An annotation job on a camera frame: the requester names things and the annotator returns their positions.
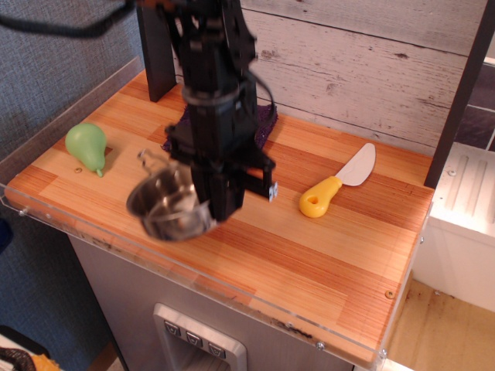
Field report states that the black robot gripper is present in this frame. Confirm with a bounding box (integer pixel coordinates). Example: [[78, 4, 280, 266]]
[[166, 83, 278, 223]]

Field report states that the stainless steel pan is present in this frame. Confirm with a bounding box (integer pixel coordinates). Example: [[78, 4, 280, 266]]
[[126, 149, 217, 241]]

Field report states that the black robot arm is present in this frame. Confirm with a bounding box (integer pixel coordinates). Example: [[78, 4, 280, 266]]
[[136, 1, 277, 222]]

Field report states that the green toy pear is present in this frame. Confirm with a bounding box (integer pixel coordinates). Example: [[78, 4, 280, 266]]
[[65, 123, 107, 178]]

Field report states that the silver toy fridge cabinet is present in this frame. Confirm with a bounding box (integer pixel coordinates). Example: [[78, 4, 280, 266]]
[[70, 237, 353, 370]]

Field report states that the toy ice dispenser panel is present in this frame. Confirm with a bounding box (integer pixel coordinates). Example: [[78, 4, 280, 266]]
[[153, 303, 248, 370]]

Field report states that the orange object bottom left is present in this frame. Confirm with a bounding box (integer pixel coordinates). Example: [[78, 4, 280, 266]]
[[24, 355, 61, 371]]

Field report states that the yellow handled toy knife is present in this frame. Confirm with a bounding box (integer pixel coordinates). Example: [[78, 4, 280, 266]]
[[299, 143, 376, 218]]

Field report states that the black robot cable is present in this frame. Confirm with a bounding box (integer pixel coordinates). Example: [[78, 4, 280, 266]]
[[0, 0, 136, 39]]

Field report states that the dark right vertical post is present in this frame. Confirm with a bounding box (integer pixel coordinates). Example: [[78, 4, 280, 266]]
[[424, 0, 494, 189]]

